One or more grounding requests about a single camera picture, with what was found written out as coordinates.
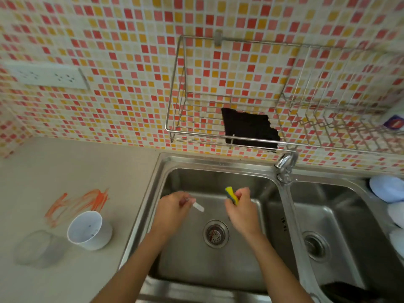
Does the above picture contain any person's left hand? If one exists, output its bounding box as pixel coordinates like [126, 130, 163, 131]
[151, 191, 196, 239]

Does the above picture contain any person's right hand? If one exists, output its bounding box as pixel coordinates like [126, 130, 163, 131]
[224, 187, 263, 239]

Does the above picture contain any small white plastic stick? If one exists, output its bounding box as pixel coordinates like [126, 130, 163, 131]
[187, 199, 205, 213]

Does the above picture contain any yellow and blue sponge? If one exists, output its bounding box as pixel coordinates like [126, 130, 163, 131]
[225, 186, 240, 206]

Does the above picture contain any person's right forearm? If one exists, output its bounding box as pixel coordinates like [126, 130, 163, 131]
[248, 233, 314, 303]

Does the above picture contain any person's left forearm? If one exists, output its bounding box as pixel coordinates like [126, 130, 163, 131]
[91, 230, 168, 303]

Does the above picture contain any round metal drain strainer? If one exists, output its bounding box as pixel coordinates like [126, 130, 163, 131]
[203, 219, 230, 249]

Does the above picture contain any stainless steel double sink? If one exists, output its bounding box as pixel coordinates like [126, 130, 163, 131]
[118, 152, 404, 303]

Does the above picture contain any chrome faucet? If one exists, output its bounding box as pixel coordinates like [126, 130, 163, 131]
[274, 151, 299, 185]

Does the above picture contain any black cloth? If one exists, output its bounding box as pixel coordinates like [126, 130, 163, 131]
[221, 107, 282, 152]

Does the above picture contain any round metal drain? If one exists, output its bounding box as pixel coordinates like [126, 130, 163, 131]
[302, 230, 332, 262]

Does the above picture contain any white plastic cup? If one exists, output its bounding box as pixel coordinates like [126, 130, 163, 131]
[66, 211, 113, 251]

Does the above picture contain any black object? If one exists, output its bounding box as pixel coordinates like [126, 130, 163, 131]
[319, 281, 381, 303]

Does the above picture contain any clear plastic lid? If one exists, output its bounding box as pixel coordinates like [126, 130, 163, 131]
[13, 230, 69, 269]

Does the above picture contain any light blue sponge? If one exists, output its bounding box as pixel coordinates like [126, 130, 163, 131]
[369, 174, 404, 203]

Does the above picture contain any white bottle with label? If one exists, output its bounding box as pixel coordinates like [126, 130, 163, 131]
[378, 97, 404, 136]

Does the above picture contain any metal wire wall rack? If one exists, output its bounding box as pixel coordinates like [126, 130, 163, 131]
[165, 29, 404, 156]

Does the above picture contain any white wall socket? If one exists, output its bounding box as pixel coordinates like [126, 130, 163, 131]
[3, 61, 91, 91]

